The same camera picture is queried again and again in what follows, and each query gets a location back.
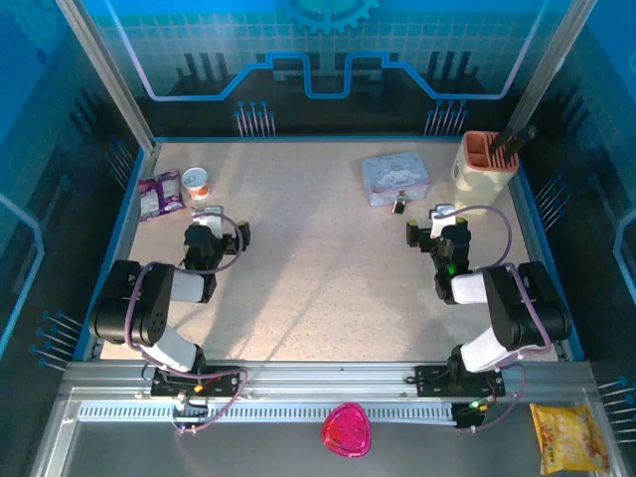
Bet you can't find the cartoon print tin box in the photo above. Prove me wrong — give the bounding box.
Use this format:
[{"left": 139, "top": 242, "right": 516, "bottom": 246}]
[{"left": 361, "top": 150, "right": 431, "bottom": 207}]

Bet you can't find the white orange paper cup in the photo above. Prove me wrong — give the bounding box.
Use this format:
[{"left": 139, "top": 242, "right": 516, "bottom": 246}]
[{"left": 181, "top": 166, "right": 211, "bottom": 201}]

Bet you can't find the purple snack bag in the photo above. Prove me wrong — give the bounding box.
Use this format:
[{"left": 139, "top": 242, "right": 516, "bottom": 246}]
[{"left": 137, "top": 168, "right": 188, "bottom": 223}]

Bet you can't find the beige knife holder orange top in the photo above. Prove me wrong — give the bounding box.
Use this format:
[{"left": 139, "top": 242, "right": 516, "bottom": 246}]
[{"left": 450, "top": 130, "right": 521, "bottom": 217}]

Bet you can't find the pink triangular bowl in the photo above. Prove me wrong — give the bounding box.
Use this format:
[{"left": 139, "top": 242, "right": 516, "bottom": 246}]
[{"left": 320, "top": 401, "right": 373, "bottom": 459}]

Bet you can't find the yellow snack bag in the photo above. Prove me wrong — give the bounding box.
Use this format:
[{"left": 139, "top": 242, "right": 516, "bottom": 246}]
[{"left": 529, "top": 401, "right": 611, "bottom": 476}]

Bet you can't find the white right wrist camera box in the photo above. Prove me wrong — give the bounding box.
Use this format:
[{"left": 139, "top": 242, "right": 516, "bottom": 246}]
[{"left": 429, "top": 204, "right": 456, "bottom": 238}]

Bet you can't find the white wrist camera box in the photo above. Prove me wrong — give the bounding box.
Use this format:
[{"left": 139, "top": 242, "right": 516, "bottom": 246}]
[
  {"left": 429, "top": 204, "right": 456, "bottom": 238},
  {"left": 191, "top": 205, "right": 226, "bottom": 234}
]

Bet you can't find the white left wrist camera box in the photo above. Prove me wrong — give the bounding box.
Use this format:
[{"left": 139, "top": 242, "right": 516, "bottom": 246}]
[{"left": 191, "top": 205, "right": 226, "bottom": 234}]

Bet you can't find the black knife handle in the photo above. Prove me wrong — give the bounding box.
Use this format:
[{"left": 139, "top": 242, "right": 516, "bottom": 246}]
[
  {"left": 506, "top": 124, "right": 539, "bottom": 154},
  {"left": 489, "top": 126, "right": 519, "bottom": 158}
]

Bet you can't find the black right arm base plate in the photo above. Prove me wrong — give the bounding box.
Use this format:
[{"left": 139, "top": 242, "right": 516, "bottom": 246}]
[{"left": 414, "top": 365, "right": 507, "bottom": 398}]

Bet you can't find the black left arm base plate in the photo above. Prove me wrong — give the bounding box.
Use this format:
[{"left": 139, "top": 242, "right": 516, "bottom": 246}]
[{"left": 150, "top": 365, "right": 243, "bottom": 398}]

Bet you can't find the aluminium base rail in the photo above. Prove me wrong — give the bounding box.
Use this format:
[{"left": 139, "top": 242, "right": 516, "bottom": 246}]
[{"left": 62, "top": 361, "right": 597, "bottom": 395}]

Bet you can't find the slotted grey cable duct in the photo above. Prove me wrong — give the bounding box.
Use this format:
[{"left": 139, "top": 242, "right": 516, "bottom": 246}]
[{"left": 77, "top": 400, "right": 458, "bottom": 423}]

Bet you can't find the aluminium frame post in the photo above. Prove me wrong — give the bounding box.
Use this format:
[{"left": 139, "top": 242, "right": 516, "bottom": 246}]
[
  {"left": 54, "top": 0, "right": 158, "bottom": 153},
  {"left": 509, "top": 0, "right": 600, "bottom": 136}
]

